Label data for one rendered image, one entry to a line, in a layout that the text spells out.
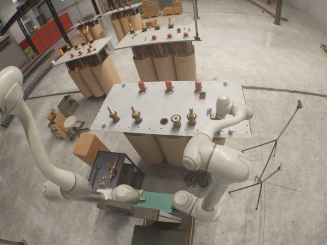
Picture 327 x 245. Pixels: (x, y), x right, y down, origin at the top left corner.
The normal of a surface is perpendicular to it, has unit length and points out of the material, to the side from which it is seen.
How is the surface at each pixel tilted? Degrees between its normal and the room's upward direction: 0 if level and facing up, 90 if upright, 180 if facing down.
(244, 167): 25
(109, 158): 0
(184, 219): 0
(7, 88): 95
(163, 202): 0
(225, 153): 13
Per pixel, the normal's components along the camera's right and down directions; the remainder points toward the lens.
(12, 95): 0.99, 0.08
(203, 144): -0.14, -0.86
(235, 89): -0.18, -0.60
